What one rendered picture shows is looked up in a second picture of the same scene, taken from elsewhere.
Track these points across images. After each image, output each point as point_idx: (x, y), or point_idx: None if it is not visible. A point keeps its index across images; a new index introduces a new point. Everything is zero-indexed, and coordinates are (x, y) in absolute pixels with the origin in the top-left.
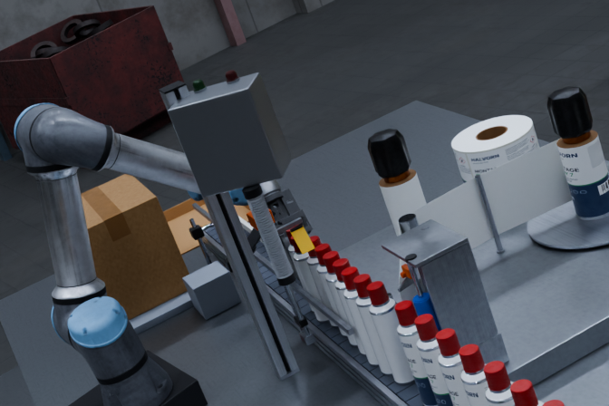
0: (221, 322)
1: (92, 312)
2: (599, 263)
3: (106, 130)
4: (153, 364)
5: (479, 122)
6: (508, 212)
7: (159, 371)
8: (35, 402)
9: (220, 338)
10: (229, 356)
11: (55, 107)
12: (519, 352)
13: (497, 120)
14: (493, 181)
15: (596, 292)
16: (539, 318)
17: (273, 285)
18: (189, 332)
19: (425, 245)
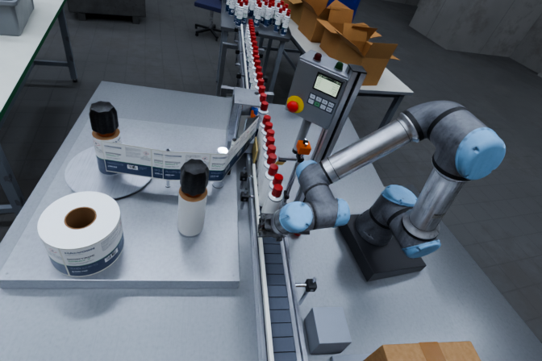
0: (322, 303)
1: (402, 192)
2: (154, 145)
3: (406, 109)
4: (365, 213)
5: (57, 246)
6: (155, 171)
7: (362, 215)
8: (452, 322)
9: (324, 281)
10: (321, 255)
11: (456, 109)
12: (220, 134)
13: (50, 234)
14: (158, 155)
15: (173, 135)
16: (200, 140)
17: (283, 280)
18: (345, 313)
19: (248, 93)
